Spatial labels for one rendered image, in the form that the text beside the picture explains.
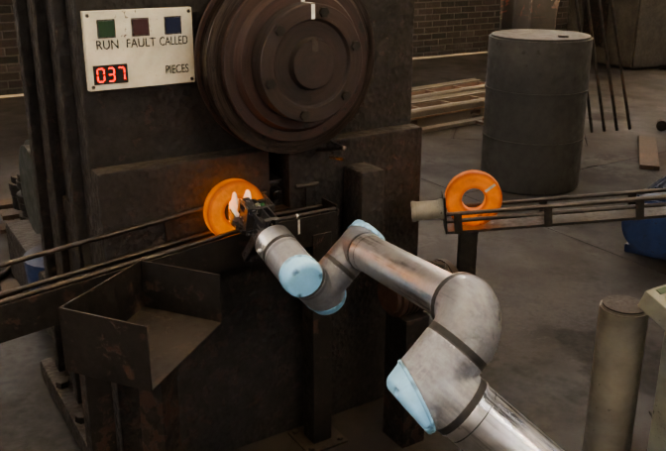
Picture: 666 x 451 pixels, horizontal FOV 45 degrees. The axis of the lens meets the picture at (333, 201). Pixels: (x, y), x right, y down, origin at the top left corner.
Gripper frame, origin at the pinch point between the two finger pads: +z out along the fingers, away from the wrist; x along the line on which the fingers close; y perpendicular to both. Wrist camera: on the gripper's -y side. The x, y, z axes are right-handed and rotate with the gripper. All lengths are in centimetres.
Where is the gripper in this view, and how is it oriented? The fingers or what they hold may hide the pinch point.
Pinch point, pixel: (234, 202)
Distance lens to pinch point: 203.3
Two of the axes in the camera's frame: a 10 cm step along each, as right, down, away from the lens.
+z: -5.1, -5.2, 6.9
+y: 1.5, -8.4, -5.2
